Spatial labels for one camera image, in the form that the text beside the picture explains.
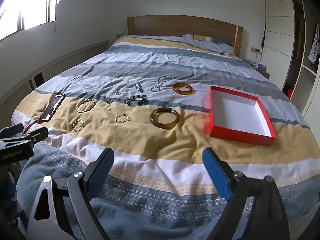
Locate person's leg in jeans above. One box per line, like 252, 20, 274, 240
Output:
16, 144, 88, 240

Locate dark hanging cable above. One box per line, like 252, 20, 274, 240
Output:
261, 0, 266, 48

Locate open wardrobe shelf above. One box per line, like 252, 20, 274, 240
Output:
282, 0, 320, 115

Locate wooden headboard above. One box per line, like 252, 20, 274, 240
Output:
127, 15, 243, 57

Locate window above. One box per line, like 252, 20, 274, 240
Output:
0, 0, 75, 40

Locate gold twisted bracelet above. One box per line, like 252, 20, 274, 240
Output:
72, 118, 84, 132
114, 114, 131, 124

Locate grey pillow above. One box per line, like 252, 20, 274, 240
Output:
182, 34, 237, 55

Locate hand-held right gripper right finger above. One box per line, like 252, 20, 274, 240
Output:
202, 147, 290, 240

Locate hanging clothes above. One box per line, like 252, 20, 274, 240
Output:
307, 22, 320, 63

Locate white wardrobe door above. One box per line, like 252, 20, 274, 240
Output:
260, 0, 297, 90

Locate silver chain necklace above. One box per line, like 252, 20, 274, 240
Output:
150, 76, 175, 92

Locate thin gold bangle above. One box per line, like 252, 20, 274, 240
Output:
77, 99, 96, 113

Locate wooden nightstand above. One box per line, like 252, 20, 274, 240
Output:
250, 60, 270, 79

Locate black and white bead bracelet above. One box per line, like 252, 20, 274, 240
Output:
124, 94, 148, 106

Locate red shallow cardboard box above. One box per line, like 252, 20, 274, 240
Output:
209, 86, 277, 147

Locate olive brown bangle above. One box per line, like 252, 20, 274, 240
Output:
150, 107, 180, 130

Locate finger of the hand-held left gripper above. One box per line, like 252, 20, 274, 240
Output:
0, 127, 49, 148
0, 124, 23, 138

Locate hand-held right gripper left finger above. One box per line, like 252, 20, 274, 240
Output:
26, 148, 115, 240

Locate amber orange bangle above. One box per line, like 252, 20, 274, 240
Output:
172, 82, 195, 96

